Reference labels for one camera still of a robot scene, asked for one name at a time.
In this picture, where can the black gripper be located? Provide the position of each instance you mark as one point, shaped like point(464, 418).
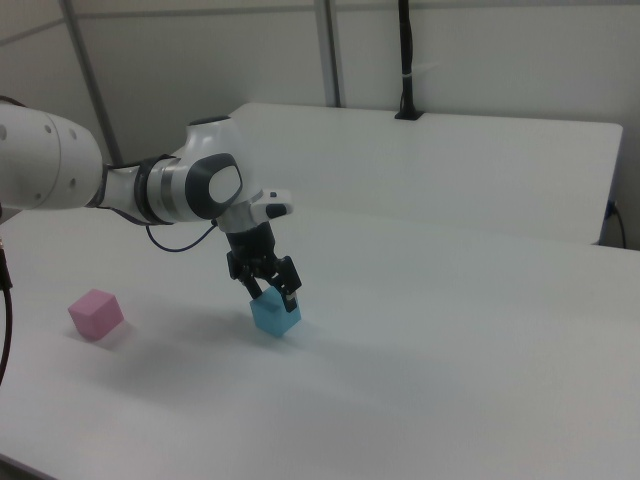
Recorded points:
point(252, 250)

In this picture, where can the blue cube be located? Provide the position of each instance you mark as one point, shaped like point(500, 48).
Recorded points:
point(272, 320)

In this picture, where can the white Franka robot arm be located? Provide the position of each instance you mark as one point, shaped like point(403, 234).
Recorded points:
point(50, 165)

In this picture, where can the pink cube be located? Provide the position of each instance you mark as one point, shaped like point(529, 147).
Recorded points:
point(95, 316)

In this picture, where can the white side table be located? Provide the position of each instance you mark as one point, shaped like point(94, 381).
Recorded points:
point(425, 165)

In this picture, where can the grey metal frame post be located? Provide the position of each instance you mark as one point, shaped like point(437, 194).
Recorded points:
point(92, 75)
point(332, 50)

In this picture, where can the black camera stand pole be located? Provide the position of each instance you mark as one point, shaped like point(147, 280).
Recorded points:
point(407, 50)

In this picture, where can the blue wall plug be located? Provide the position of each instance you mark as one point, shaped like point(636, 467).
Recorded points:
point(610, 210)

